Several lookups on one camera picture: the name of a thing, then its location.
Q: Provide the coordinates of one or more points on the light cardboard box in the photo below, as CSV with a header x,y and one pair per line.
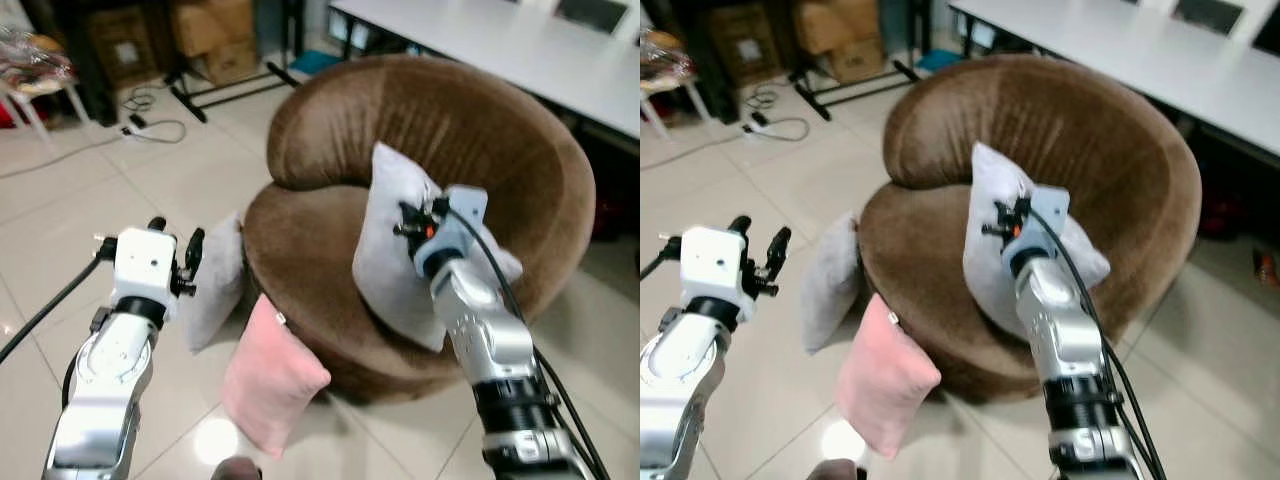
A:
x,y
840,35
215,35

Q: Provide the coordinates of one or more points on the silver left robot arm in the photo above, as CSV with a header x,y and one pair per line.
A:
x,y
105,390
680,390

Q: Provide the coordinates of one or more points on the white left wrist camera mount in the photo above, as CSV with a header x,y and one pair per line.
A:
x,y
145,265
712,262

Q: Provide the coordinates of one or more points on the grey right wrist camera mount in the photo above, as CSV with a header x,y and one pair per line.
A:
x,y
1042,225
460,225

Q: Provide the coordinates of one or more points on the black metal stand base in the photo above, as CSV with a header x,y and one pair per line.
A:
x,y
815,100
190,100

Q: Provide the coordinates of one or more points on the teal flat item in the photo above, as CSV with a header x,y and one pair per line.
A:
x,y
940,60
315,62

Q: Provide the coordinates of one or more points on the red item under table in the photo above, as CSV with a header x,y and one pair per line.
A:
x,y
1220,215

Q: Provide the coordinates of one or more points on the dark chair back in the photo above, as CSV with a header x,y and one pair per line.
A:
x,y
592,12
1208,14

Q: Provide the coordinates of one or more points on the brown round velvet sofa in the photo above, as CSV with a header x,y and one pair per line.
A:
x,y
1100,130
480,130

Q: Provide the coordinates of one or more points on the orange packet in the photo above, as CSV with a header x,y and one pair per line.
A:
x,y
1268,268

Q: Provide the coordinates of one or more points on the large grey pillow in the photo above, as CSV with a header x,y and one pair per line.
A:
x,y
990,270
385,250

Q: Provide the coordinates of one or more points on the white table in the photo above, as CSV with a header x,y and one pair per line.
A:
x,y
530,50
1150,55

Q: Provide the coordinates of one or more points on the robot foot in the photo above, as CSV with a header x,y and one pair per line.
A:
x,y
832,471
237,470

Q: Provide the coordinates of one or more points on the dark cardboard box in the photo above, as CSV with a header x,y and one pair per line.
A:
x,y
742,45
122,45

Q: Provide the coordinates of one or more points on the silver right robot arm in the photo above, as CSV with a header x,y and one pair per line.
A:
x,y
490,340
1070,340

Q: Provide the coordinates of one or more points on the small grey pillow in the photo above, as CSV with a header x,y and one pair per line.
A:
x,y
218,290
832,290

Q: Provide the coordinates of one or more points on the pink pillow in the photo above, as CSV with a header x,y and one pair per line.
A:
x,y
885,385
270,380

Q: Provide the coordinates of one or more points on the white stool with colourful bag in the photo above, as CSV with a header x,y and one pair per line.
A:
x,y
662,65
35,65

